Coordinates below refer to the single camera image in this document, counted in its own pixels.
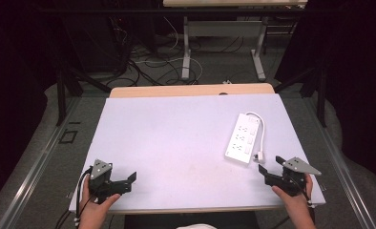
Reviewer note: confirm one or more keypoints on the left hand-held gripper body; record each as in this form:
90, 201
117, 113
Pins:
100, 183

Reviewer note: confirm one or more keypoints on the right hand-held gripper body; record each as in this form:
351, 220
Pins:
291, 178

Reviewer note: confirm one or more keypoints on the person's right hand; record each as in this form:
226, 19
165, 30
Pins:
291, 203

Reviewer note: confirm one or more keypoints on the person's left hand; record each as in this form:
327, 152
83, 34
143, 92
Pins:
95, 208

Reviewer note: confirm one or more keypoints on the white power strip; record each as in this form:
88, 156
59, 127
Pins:
242, 138

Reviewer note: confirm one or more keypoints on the white table mat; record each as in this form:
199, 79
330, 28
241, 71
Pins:
176, 152

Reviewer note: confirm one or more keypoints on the black metal stand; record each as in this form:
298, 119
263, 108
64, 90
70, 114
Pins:
319, 92
66, 86

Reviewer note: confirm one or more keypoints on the wooden table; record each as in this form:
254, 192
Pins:
189, 90

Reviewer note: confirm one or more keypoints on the white-legged desk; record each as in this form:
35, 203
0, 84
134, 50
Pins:
224, 28

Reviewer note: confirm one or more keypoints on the aluminium floor rail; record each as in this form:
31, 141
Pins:
342, 171
33, 171

